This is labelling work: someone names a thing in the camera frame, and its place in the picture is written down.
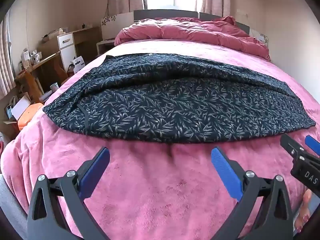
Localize person's right hand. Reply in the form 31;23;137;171
294;189;313;233

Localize white drawer cabinet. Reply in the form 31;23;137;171
57;33;77;71

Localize white nightstand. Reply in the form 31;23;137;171
96;39;117;55

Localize grey headboard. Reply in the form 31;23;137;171
133;9;250;34

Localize cardboard box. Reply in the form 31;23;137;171
3;92;32;130

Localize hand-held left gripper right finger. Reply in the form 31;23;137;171
211;147;294;240

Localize wooden desk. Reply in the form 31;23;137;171
15;52;68;103

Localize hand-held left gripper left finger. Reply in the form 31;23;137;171
27;146;111;240

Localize striped curtain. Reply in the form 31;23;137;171
0;17;15;98

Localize dark leaf-print pants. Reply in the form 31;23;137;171
43;53;317;143

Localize red duvet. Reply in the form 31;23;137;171
114;16;272;62

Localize orange box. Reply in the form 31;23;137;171
17;102;44;132

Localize white bag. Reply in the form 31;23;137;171
69;56;84;75

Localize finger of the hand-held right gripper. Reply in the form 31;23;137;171
304;135;320;157
280;133;307;162

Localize pink fleece blanket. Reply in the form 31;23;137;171
0;40;320;240

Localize white floral panel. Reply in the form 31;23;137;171
250;29;268;47
101;12;134;40

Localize wooden cabinet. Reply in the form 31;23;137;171
37;26;102;68

